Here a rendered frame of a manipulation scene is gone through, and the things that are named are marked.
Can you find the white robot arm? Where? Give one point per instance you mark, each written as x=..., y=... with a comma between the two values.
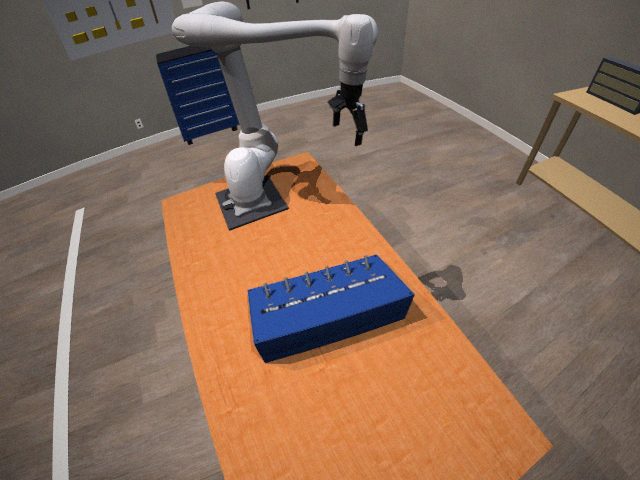
x=244, y=170

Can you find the blue switch panel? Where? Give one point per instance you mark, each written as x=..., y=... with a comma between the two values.
x=333, y=304

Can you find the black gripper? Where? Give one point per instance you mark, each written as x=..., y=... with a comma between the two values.
x=353, y=94

